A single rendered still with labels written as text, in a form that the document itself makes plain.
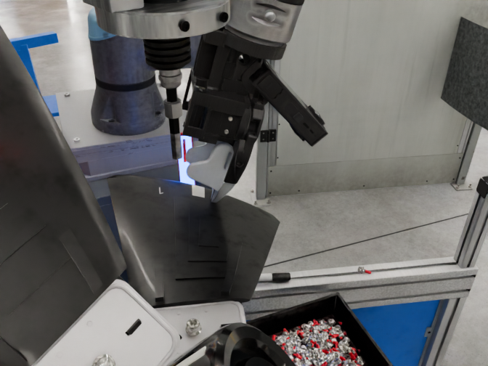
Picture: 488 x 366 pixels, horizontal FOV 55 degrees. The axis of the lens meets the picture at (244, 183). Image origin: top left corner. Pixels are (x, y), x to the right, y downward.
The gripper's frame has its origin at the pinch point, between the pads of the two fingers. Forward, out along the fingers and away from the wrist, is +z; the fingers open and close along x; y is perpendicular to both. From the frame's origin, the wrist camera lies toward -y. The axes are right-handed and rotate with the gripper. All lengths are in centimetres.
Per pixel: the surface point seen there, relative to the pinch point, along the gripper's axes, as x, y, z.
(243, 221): 4.4, -2.5, 0.5
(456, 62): -151, -130, 2
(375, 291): -12.0, -39.2, 23.8
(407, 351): -14, -57, 42
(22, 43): -292, 89, 95
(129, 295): 26.3, 11.0, -7.9
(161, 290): 17.7, 7.4, 0.0
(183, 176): -12.2, 3.2, 6.0
